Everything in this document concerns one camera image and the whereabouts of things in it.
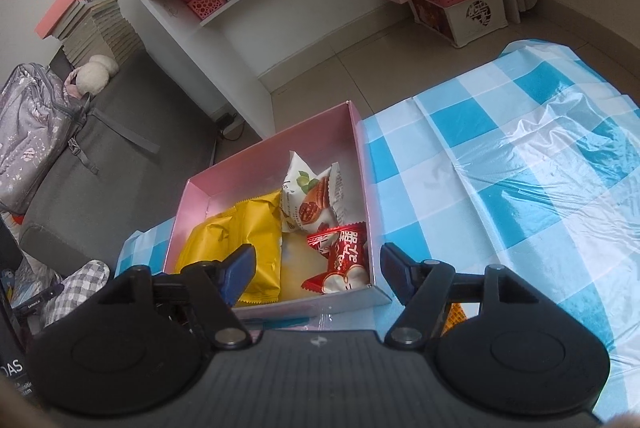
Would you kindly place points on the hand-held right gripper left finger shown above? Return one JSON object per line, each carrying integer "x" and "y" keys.
{"x": 241, "y": 270}

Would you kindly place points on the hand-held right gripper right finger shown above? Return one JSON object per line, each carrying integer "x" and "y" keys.
{"x": 395, "y": 270}

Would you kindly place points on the yellow snack packet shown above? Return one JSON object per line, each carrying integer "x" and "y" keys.
{"x": 235, "y": 233}

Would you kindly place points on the red snack packet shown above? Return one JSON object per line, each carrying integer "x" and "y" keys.
{"x": 342, "y": 253}

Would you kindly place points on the white nut print snack packet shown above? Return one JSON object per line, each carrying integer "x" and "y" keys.
{"x": 300, "y": 188}

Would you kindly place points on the pink cardboard box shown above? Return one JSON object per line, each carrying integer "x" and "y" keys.
{"x": 240, "y": 167}

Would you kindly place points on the grey checked cloth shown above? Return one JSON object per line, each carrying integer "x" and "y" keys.
{"x": 75, "y": 293}

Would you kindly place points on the orange snack packet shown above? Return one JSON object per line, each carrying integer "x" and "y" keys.
{"x": 456, "y": 312}

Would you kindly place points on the power strip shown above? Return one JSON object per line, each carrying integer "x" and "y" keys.
{"x": 227, "y": 120}

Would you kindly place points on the blue checked plastic tablecloth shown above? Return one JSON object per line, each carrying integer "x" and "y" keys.
{"x": 500, "y": 157}

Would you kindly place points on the grey sofa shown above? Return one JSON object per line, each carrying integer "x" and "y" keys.
{"x": 125, "y": 157}

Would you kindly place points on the grey floral backpack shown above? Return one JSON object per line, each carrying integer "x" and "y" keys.
{"x": 30, "y": 132}

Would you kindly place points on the white shelf desk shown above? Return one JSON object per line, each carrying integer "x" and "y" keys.
{"x": 210, "y": 72}

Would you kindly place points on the white plush toy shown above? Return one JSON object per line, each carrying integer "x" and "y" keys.
{"x": 95, "y": 75}

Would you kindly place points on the white plastic crate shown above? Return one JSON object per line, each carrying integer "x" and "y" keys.
{"x": 475, "y": 20}

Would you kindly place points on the small pink perforated basket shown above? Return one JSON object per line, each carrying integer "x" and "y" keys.
{"x": 205, "y": 2}

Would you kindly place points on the stack of grey books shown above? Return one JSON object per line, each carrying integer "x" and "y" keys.
{"x": 100, "y": 32}

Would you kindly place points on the flat pink box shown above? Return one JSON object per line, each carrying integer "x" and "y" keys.
{"x": 60, "y": 7}

